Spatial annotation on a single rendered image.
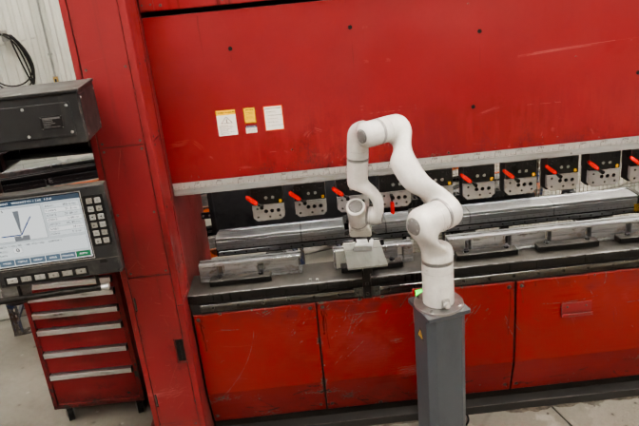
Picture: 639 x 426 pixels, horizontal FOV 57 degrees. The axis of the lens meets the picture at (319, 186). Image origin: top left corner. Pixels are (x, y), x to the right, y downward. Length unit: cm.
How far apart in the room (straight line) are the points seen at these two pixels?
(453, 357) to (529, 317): 82
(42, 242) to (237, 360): 116
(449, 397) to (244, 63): 162
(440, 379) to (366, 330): 65
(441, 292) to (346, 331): 82
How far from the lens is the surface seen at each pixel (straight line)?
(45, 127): 231
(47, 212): 238
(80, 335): 347
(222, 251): 322
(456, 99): 277
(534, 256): 306
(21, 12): 686
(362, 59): 265
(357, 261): 273
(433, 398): 254
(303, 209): 280
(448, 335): 238
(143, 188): 262
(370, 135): 221
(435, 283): 228
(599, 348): 343
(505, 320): 314
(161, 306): 284
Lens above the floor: 223
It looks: 19 degrees down
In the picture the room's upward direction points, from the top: 6 degrees counter-clockwise
